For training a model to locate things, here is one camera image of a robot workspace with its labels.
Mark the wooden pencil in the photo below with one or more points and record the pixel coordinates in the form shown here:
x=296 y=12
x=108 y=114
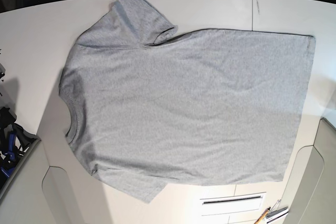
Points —
x=262 y=216

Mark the blue and black tool pile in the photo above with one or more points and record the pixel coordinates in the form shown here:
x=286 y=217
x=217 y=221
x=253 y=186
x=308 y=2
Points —
x=15 y=142

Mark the grey T-shirt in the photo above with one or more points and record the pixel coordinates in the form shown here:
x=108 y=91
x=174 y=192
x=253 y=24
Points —
x=210 y=107

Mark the silver binder clip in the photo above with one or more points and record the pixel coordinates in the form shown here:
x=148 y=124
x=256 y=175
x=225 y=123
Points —
x=274 y=215

